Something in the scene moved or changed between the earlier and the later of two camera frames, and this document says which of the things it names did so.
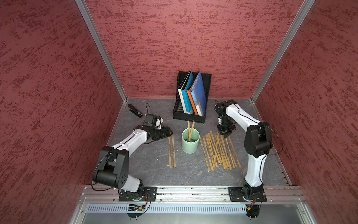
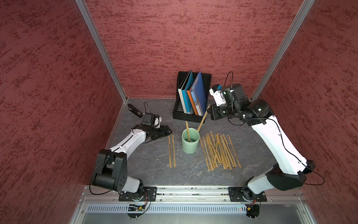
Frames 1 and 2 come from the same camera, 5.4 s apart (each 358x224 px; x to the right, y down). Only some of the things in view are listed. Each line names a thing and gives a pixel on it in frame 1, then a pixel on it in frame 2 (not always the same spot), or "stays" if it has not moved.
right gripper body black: x=226 y=127 to x=222 y=111
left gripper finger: x=168 y=131 stays
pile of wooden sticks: x=234 y=152 stays
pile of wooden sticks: x=230 y=153 stays
